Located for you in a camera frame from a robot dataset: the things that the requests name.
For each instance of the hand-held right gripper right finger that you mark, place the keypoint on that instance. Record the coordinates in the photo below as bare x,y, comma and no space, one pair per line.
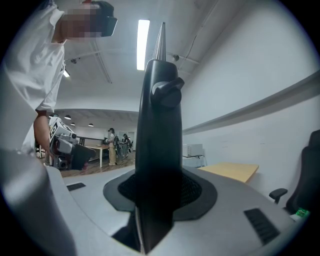
230,212

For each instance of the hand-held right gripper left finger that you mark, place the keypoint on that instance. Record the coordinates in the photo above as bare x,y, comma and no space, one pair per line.
100,195

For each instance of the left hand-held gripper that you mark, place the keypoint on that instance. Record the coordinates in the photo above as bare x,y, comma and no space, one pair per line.
56,135

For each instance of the white rolling whiteboard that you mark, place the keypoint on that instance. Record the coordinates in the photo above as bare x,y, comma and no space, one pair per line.
157,140

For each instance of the person's left forearm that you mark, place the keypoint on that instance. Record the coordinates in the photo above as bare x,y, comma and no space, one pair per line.
42,135

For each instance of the white-framed wooden table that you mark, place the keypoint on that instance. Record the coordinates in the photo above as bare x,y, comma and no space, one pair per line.
98,147

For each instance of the light wooden desk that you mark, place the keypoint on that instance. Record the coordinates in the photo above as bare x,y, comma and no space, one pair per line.
230,171

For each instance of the white microwave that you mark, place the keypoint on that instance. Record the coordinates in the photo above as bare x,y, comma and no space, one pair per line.
192,150

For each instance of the ceiling light panel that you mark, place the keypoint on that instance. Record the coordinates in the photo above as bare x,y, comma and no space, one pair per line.
66,73
143,45

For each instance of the black office chair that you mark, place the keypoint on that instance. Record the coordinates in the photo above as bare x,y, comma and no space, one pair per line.
307,175

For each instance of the person in white shirt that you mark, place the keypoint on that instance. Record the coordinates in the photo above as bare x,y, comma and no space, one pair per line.
32,70

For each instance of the black head-worn camera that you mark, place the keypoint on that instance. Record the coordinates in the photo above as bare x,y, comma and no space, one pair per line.
110,22

